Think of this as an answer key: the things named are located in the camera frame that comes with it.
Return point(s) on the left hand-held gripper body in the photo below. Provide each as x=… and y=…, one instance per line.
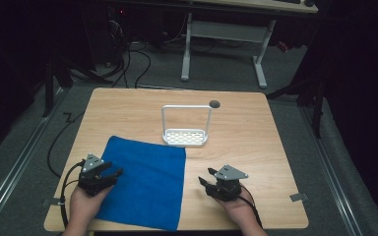
x=91, y=182

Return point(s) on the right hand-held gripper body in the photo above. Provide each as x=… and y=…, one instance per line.
x=227, y=185

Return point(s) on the person's left hand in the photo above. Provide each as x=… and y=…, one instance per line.
x=86, y=206

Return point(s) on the person's right hand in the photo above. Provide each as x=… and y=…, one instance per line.
x=237, y=209

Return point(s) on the blue cloth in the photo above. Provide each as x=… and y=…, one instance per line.
x=144, y=183

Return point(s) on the grey tape piece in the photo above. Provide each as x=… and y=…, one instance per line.
x=50, y=201
x=298, y=197

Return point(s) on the dark round table grommet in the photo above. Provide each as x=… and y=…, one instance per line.
x=214, y=104

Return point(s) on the black metal stand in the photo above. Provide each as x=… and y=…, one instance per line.
x=60, y=73
x=311, y=95

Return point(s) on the dark computer tower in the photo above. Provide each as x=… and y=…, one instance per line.
x=106, y=36

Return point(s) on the black computer mouse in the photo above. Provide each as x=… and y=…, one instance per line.
x=309, y=3

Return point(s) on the metal floor rail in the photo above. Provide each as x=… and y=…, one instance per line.
x=16, y=164
x=331, y=170

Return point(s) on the white frame desk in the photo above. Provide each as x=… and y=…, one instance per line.
x=226, y=31

